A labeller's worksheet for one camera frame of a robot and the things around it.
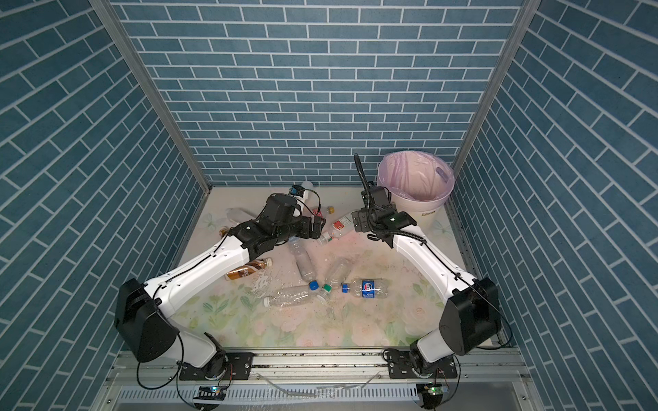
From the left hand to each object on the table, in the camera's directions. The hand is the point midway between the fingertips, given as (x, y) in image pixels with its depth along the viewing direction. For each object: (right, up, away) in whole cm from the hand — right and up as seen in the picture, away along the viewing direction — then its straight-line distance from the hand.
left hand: (320, 219), depth 79 cm
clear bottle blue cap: (-7, -17, +13) cm, 23 cm away
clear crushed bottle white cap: (-12, -26, +5) cm, 29 cm away
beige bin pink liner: (+38, +13, +21) cm, 45 cm away
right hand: (+18, +2, +6) cm, 19 cm away
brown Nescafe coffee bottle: (-40, -6, +22) cm, 46 cm away
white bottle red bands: (-3, +7, -7) cm, 11 cm away
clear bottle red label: (+7, -3, +21) cm, 22 cm away
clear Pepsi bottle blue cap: (+15, -23, +5) cm, 28 cm away
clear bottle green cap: (+6, -20, +14) cm, 25 cm away
